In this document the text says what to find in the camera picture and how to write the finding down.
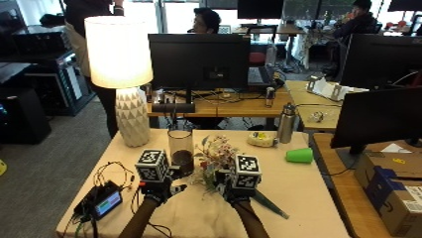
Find white marker cube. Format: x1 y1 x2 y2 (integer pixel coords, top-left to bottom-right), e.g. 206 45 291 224
229 154 263 190
133 149 171 183

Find person's left hand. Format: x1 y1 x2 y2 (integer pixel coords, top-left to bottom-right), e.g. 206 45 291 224
138 165 189 205

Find green plastic cup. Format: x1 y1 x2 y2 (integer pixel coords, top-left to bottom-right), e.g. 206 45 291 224
283 147 315 165

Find wooden desk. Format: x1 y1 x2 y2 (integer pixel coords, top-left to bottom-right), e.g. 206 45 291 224
283 79 370 133
146 86 295 131

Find black device with screen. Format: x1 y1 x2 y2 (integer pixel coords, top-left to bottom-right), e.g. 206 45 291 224
71 179 123 223

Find left white marker cube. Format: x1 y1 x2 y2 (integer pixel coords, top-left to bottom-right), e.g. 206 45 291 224
133 149 171 183

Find beige tablecloth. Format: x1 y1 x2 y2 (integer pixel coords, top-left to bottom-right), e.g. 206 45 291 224
54 128 351 238

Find white tape roll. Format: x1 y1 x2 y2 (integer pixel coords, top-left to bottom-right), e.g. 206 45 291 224
246 131 279 149

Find steel water bottle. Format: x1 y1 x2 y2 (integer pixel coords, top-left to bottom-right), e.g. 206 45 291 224
275 102 299 145

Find right white marker cube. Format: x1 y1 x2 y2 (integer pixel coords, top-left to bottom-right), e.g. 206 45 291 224
229 154 263 190

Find cardboard box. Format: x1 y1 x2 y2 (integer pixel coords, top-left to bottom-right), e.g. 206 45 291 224
352 151 422 238

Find clear glass vase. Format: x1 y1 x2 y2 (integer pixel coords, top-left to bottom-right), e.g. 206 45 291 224
166 128 195 177

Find white paper holder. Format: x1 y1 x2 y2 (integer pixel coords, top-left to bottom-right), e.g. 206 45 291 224
304 74 368 102

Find black server cabinet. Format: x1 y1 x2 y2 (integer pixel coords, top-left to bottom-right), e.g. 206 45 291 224
0 24 95 117

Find white table lamp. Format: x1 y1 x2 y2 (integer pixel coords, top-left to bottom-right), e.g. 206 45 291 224
82 15 155 149

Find black laptop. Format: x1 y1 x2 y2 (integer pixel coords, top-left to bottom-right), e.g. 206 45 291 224
246 64 278 90

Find black computer monitor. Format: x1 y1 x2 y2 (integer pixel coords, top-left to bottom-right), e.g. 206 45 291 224
235 0 286 21
339 33 422 91
146 33 251 114
330 86 422 170

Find flower bouquet with green stems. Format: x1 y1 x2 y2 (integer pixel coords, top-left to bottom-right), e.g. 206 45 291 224
191 134 290 220

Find black computer tower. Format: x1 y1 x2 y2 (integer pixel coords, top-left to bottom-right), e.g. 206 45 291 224
0 86 53 145

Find person's right hand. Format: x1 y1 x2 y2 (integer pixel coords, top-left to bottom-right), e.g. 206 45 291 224
211 169 256 204

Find black cables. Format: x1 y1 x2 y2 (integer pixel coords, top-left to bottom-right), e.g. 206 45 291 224
61 161 174 238

